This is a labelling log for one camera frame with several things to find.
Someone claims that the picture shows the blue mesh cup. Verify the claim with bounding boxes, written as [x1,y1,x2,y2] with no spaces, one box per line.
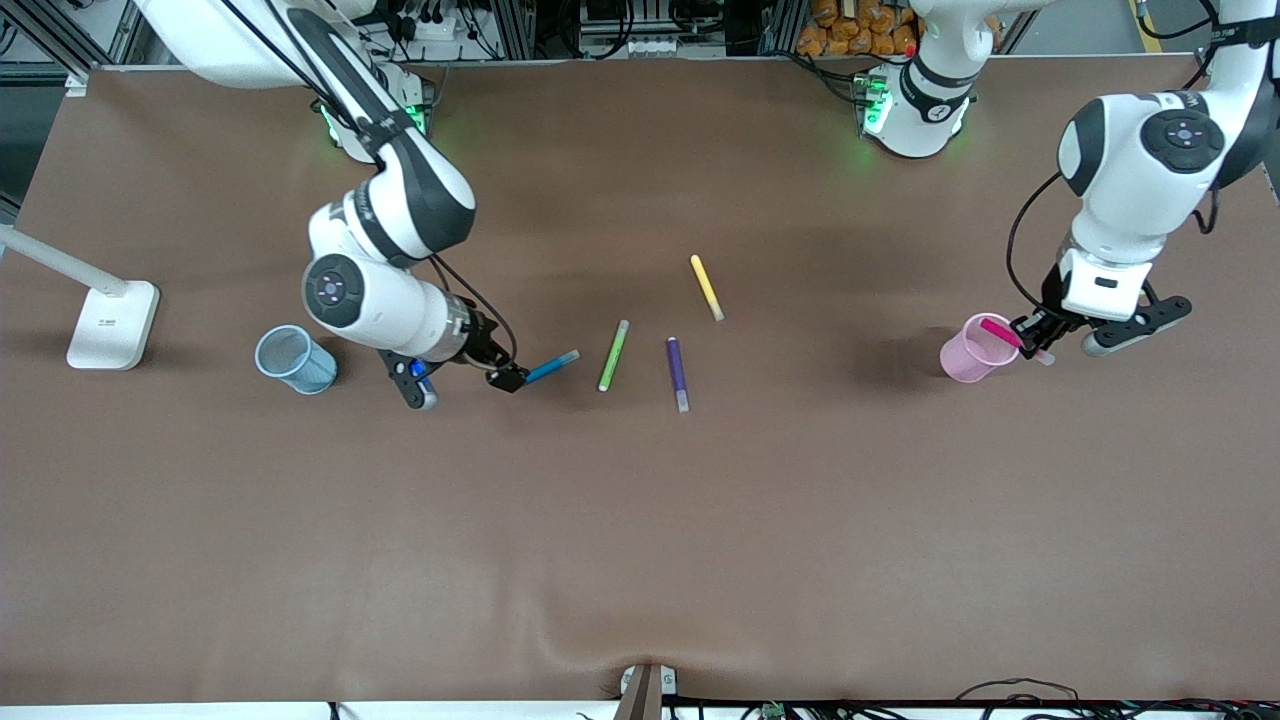
[254,325,339,396]

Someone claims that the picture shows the pink mesh cup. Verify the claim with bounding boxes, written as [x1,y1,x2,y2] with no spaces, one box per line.
[939,313,1021,384]

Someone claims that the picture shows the light blue marker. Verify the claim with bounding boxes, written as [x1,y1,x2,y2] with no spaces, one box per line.
[522,349,581,386]

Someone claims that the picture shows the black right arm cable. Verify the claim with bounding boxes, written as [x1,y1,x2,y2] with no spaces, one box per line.
[430,254,519,363]

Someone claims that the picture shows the black floor cable bundle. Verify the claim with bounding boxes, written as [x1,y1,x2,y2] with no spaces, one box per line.
[955,678,1280,720]

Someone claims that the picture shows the yellow marker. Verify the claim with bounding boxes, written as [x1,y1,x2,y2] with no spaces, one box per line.
[690,254,725,323]

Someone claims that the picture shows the pink marker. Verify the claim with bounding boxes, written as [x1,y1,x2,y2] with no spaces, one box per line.
[980,317,1057,367]

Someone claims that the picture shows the white lamp stand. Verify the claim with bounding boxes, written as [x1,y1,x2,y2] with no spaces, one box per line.
[0,225,161,371]

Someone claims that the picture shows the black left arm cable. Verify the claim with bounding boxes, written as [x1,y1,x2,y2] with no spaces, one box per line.
[1006,172,1063,313]

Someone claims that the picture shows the purple marker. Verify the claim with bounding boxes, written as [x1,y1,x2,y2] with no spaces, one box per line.
[666,337,691,414]

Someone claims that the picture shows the orange snack bag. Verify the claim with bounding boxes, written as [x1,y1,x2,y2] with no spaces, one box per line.
[797,0,921,58]

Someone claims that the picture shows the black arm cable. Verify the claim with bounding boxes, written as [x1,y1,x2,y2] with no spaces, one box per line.
[1006,172,1063,313]
[430,254,519,363]

